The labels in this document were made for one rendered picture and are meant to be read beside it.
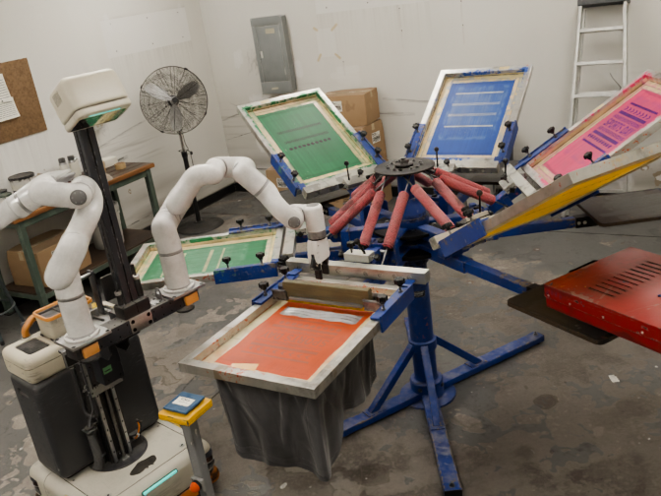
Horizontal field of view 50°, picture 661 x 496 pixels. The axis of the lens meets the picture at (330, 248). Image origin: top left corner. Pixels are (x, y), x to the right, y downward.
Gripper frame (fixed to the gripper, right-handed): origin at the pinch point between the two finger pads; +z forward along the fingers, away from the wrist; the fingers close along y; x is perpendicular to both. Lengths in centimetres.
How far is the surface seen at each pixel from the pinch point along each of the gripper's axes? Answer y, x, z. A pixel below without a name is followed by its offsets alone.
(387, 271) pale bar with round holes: -22.6, 17.5, 7.6
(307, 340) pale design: 25.8, 6.2, 16.2
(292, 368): 45.2, 11.9, 16.3
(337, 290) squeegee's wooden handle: 1.0, 6.9, 7.0
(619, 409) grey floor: -102, 98, 110
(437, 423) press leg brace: -54, 20, 104
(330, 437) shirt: 41, 21, 46
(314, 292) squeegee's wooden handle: 1.0, -4.5, 9.3
